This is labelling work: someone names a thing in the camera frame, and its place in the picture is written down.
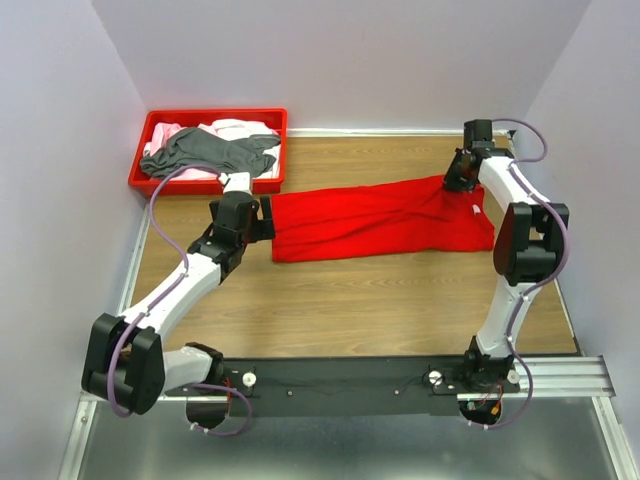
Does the white t shirt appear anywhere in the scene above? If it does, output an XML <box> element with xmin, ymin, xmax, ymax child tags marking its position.
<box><xmin>198</xmin><ymin>119</ymin><xmax>281</xmax><ymax>179</ymax></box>

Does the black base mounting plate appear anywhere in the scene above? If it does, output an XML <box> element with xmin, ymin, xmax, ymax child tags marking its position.
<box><xmin>164</xmin><ymin>355</ymin><xmax>521</xmax><ymax>419</ymax></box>

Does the red t shirt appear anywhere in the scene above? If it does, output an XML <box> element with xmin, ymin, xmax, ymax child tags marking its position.
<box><xmin>272</xmin><ymin>176</ymin><xmax>495</xmax><ymax>263</ymax></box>

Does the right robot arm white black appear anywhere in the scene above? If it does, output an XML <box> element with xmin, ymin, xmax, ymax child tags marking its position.
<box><xmin>444</xmin><ymin>147</ymin><xmax>569</xmax><ymax>392</ymax></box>

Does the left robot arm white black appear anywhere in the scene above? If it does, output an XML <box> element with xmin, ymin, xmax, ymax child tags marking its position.
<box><xmin>81</xmin><ymin>191</ymin><xmax>275</xmax><ymax>418</ymax></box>

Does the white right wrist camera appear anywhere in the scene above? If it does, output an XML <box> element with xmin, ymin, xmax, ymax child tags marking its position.
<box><xmin>463</xmin><ymin>119</ymin><xmax>495</xmax><ymax>151</ymax></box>

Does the grey t shirt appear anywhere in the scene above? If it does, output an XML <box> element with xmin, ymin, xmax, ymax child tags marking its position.
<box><xmin>139</xmin><ymin>127</ymin><xmax>281</xmax><ymax>178</ymax></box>

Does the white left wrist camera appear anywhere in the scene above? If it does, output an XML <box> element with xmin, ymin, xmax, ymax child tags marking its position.
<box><xmin>217</xmin><ymin>172</ymin><xmax>252</xmax><ymax>195</ymax></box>

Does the aluminium frame rail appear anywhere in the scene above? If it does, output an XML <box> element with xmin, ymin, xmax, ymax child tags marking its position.
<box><xmin>79</xmin><ymin>355</ymin><xmax>615</xmax><ymax>401</ymax></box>

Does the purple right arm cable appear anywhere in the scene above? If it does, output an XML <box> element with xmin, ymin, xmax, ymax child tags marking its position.
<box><xmin>467</xmin><ymin>117</ymin><xmax>571</xmax><ymax>432</ymax></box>

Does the red plastic bin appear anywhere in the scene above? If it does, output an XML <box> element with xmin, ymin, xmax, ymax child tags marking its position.
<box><xmin>128</xmin><ymin>107</ymin><xmax>289</xmax><ymax>197</ymax></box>

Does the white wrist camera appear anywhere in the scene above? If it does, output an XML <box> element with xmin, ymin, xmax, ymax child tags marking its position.
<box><xmin>463</xmin><ymin>119</ymin><xmax>495</xmax><ymax>151</ymax></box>
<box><xmin>217</xmin><ymin>172</ymin><xmax>252</xmax><ymax>195</ymax></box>

